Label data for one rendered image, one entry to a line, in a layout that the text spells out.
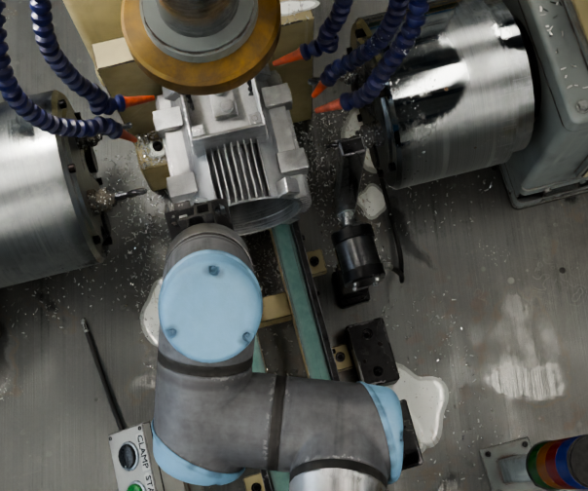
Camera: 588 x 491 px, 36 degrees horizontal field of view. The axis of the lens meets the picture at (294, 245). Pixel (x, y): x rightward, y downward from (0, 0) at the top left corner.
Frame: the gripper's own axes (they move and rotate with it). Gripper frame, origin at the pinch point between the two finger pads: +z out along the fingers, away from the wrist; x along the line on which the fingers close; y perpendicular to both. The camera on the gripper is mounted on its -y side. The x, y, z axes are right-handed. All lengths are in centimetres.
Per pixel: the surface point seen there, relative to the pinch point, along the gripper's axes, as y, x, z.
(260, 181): 4.3, -8.3, 5.9
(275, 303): -18.3, -6.7, 23.0
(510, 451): -47, -37, 11
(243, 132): 11.2, -7.7, 6.4
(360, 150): 7.9, -20.1, -8.7
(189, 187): 5.1, 1.1, 9.9
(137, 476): -26.1, 15.8, -7.3
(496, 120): 5.1, -40.7, 4.5
